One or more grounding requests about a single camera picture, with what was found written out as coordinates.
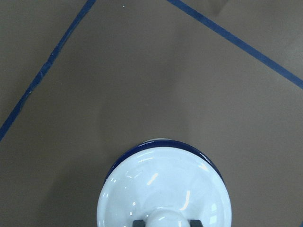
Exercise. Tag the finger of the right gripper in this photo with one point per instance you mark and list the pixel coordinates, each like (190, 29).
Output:
(138, 223)
(195, 223)

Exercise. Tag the white ceramic lid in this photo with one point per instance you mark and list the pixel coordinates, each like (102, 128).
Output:
(165, 187)

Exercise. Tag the white enamel mug blue rim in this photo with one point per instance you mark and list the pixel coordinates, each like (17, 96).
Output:
(155, 143)

